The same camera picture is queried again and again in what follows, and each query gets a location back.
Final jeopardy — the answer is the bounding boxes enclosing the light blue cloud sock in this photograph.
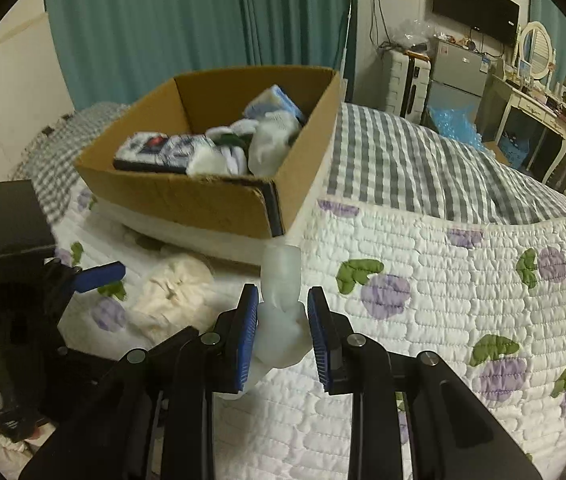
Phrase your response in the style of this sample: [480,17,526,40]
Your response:
[243,84,307,122]

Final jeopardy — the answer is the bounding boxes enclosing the black wall television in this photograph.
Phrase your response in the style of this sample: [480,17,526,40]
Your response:
[432,0,519,47]

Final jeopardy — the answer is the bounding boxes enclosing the cardboard box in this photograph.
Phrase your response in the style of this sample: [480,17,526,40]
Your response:
[75,65,341,240]

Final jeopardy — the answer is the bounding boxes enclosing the white dressing table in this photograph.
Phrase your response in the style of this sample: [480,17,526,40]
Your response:
[476,74,566,192]

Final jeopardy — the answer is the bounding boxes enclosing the grey checked bed sheet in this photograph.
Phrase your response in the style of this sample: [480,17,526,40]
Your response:
[0,100,566,291]

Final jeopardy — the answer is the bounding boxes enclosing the white suitcase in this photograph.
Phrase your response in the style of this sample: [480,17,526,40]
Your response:
[382,50,430,125]

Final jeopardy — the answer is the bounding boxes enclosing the clear plastic bag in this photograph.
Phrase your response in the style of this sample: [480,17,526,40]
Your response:
[391,20,436,53]

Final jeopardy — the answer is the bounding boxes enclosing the plain white sock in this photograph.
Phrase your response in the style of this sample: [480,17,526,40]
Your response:
[219,245,311,400]

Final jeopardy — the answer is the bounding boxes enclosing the floor box with blue bags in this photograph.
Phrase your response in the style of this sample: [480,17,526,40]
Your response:
[423,105,508,166]

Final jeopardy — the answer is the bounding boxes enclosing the cream rolled sock ball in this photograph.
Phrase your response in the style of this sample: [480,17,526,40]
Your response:
[127,255,216,346]

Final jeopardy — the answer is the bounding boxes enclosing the white oval vanity mirror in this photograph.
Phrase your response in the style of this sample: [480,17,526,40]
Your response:
[517,21,555,80]

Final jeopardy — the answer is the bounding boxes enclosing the teal right window curtain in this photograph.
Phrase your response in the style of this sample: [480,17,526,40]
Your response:
[529,0,566,104]

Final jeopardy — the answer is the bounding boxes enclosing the blue waste bin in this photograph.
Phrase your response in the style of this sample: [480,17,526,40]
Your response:
[498,134,530,169]

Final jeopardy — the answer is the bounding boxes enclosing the grey mini fridge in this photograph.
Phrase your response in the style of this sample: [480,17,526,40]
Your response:
[426,40,489,122]

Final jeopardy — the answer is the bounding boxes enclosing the white green striped sock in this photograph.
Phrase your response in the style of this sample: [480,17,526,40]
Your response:
[185,119,258,177]

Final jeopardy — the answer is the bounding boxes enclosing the dark patterned sock pair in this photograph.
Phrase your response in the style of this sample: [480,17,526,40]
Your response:
[113,132,215,174]

